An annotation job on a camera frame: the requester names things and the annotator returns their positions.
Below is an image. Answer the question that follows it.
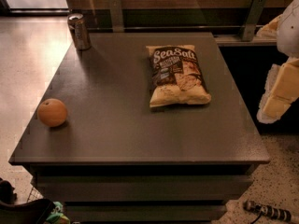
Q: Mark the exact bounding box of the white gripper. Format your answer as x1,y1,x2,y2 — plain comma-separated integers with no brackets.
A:
256,0,299,124

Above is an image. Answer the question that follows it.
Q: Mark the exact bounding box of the orange fruit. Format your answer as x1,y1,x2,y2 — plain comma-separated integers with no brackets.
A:
37,98,67,127

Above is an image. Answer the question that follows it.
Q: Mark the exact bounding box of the sea salt chips bag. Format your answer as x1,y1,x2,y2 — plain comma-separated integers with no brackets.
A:
147,45,211,107

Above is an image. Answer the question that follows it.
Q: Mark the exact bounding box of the dark grey drawer table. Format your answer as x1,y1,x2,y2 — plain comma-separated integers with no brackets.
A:
10,33,269,224

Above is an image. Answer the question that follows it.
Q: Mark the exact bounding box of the silver drink can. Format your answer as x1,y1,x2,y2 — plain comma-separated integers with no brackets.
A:
67,13,92,50

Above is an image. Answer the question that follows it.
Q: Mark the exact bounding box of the green colourful package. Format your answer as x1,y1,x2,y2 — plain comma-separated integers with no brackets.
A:
45,202,70,224

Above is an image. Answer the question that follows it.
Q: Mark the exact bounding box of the right metal bracket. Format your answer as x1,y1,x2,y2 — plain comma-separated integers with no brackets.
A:
239,0,266,42

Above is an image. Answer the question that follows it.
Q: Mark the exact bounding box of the metal bracket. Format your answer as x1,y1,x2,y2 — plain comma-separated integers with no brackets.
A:
239,0,266,42
108,0,124,33

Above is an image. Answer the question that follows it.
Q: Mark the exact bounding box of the black striped handle tool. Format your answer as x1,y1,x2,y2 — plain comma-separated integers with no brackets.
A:
243,200,299,224

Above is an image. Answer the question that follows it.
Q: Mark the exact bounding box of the left metal bracket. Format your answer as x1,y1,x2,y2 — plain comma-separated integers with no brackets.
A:
108,0,124,33

